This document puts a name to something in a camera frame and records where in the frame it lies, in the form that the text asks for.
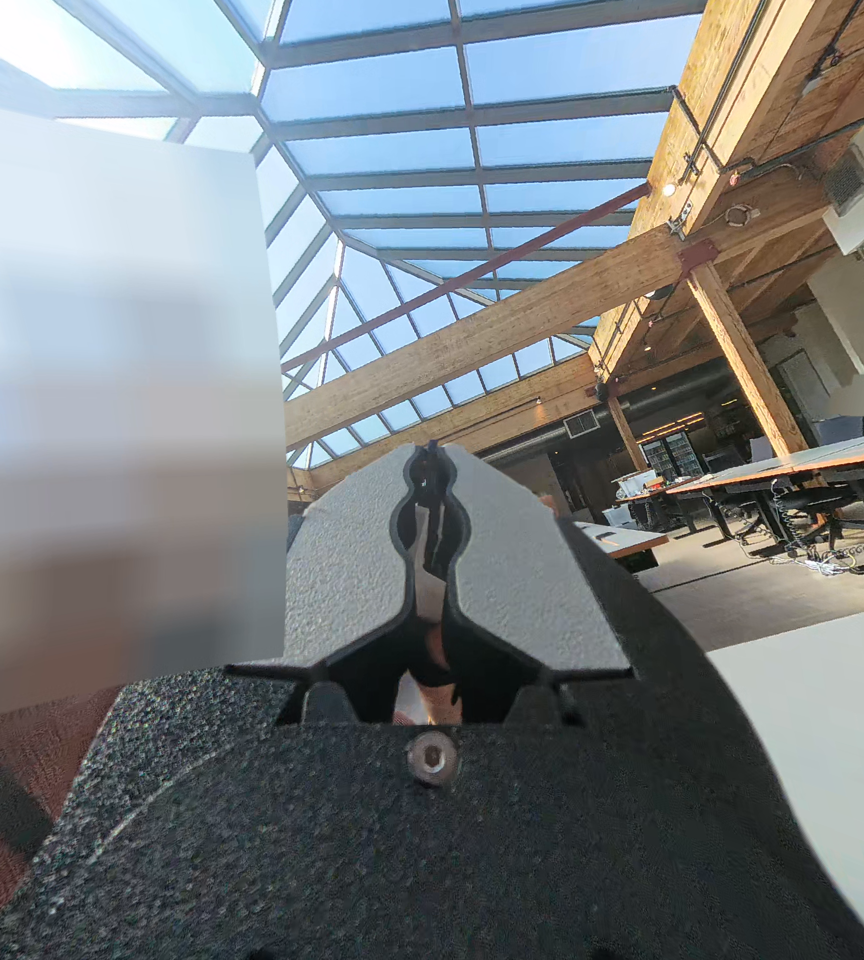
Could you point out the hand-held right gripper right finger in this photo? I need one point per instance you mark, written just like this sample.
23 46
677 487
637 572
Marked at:
537 593

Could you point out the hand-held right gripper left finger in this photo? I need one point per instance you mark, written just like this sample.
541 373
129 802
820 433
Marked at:
342 585

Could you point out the small red black lego assembly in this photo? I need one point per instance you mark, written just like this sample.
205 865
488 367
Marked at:
431 465

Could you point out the grey top office desk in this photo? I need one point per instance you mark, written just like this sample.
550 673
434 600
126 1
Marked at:
619 537

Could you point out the wooden roof beam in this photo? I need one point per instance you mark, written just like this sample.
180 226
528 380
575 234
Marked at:
447 428

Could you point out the light wooden beam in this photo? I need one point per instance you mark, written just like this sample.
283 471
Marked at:
477 353

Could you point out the long wood edged desk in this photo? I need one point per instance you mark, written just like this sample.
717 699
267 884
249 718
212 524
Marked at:
792 468

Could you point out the red steel tie rod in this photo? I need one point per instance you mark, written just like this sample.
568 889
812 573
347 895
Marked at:
462 279

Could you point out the glass skylight roof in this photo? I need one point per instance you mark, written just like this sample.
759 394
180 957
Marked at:
447 135

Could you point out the wall vent grille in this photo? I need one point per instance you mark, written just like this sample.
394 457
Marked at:
582 425

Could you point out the wooden support post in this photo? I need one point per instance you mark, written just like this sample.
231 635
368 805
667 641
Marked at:
747 360

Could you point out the red metal bracket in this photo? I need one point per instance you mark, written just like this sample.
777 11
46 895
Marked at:
697 251

